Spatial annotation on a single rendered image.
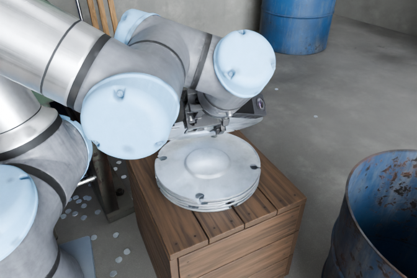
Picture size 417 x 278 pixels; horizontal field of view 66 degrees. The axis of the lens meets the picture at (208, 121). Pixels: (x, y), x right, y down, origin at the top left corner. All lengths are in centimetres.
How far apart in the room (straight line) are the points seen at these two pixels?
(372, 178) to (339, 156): 73
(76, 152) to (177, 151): 42
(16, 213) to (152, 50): 26
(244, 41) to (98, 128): 20
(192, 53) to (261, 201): 54
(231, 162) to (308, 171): 67
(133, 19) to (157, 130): 18
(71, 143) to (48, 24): 30
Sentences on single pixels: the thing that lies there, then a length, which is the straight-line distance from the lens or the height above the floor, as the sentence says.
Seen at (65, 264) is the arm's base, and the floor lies 52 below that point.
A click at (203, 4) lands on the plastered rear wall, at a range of 283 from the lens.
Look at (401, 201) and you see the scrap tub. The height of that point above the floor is 31.
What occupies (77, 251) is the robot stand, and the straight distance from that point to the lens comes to 67.
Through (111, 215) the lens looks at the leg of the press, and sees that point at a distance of 128.
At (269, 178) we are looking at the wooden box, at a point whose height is 35.
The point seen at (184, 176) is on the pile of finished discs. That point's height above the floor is 39.
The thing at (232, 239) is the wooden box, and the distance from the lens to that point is 82.
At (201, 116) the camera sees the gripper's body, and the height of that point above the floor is 66.
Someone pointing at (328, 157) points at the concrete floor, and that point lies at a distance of 162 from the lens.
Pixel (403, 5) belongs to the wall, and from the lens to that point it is 365.
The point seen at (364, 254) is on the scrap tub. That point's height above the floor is 44.
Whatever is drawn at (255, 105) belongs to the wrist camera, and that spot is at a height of 67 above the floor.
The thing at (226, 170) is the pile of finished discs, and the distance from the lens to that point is 87.
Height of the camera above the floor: 97
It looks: 33 degrees down
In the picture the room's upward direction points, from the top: straight up
